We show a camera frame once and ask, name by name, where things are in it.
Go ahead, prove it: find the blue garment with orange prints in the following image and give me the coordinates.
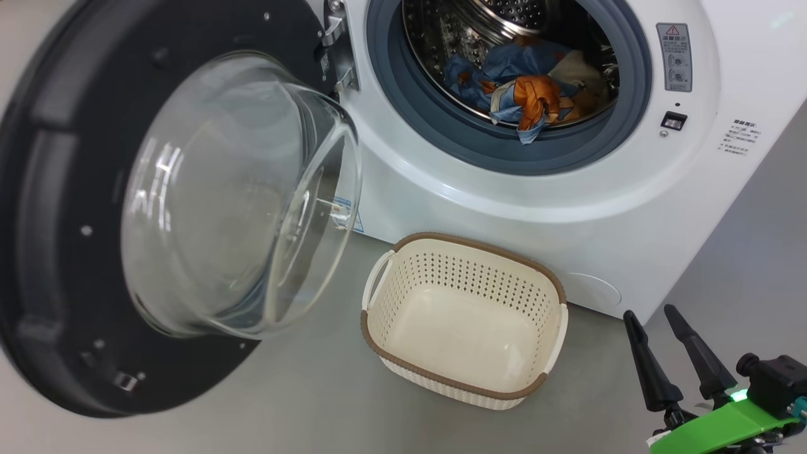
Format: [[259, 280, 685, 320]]
[[444, 38, 578, 144]]

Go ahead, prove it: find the cream perforated laundry basket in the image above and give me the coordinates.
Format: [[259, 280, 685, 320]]
[[360, 231, 569, 411]]

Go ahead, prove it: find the white front-load washing machine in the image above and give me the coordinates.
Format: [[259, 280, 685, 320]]
[[315, 0, 807, 325]]

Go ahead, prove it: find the blue energy label sticker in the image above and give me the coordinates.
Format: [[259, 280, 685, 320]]
[[331, 195, 364, 234]]

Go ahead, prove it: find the cream garment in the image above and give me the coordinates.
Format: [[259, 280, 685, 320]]
[[549, 49, 609, 120]]

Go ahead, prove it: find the washing machine glass door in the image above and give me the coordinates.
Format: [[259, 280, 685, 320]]
[[0, 0, 363, 418]]

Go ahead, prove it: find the stainless steel washing machine drum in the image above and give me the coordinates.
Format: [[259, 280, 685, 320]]
[[402, 0, 620, 130]]

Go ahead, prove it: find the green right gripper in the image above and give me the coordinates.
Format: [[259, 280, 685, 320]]
[[623, 304, 804, 454]]

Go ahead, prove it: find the grey warning sticker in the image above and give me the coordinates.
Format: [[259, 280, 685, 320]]
[[656, 23, 693, 93]]

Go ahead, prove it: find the round white filter cover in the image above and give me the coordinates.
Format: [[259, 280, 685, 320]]
[[561, 272, 622, 310]]

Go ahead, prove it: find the metal door hinge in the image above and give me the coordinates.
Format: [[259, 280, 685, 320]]
[[322, 0, 360, 95]]

